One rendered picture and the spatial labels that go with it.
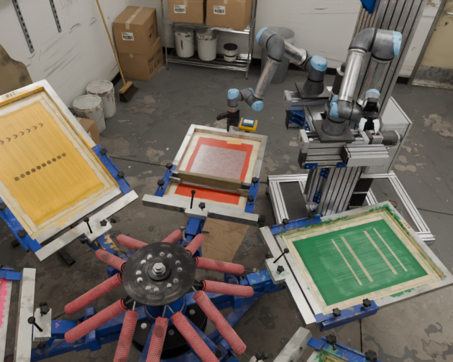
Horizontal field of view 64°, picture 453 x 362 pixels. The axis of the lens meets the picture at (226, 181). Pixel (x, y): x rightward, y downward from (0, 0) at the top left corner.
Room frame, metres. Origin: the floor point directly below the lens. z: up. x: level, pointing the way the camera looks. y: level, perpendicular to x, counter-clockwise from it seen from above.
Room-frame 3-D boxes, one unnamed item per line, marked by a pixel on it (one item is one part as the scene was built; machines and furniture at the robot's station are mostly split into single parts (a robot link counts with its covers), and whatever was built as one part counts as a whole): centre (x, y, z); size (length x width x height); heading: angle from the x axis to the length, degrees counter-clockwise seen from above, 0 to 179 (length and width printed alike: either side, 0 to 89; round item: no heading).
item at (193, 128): (1.84, 0.07, 0.97); 0.79 x 0.58 x 0.04; 170
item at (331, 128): (1.91, -0.67, 1.31); 0.15 x 0.15 x 0.10
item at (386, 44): (1.87, -0.80, 1.63); 0.15 x 0.12 x 0.55; 73
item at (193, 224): (1.28, 0.17, 1.02); 0.17 x 0.06 x 0.05; 170
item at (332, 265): (1.10, -0.59, 1.05); 1.08 x 0.61 x 0.23; 110
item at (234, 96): (2.20, -0.02, 1.28); 0.09 x 0.08 x 0.11; 121
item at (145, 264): (0.80, 0.26, 0.67); 0.39 x 0.39 x 1.35
